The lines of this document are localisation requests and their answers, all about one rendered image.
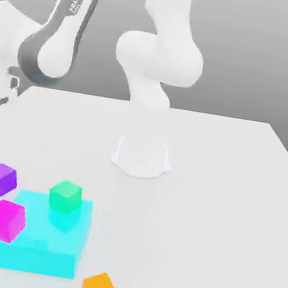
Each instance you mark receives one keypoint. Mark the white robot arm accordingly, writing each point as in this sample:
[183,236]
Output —
[157,57]

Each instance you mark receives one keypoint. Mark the small purple cube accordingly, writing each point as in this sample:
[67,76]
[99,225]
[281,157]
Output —
[0,179]

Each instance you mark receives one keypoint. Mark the small magenta cube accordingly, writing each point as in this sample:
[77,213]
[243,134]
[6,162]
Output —
[4,221]

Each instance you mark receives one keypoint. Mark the small green cube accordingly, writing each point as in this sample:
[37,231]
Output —
[65,196]

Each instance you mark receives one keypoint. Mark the large cyan box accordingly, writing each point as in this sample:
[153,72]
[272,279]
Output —
[34,255]

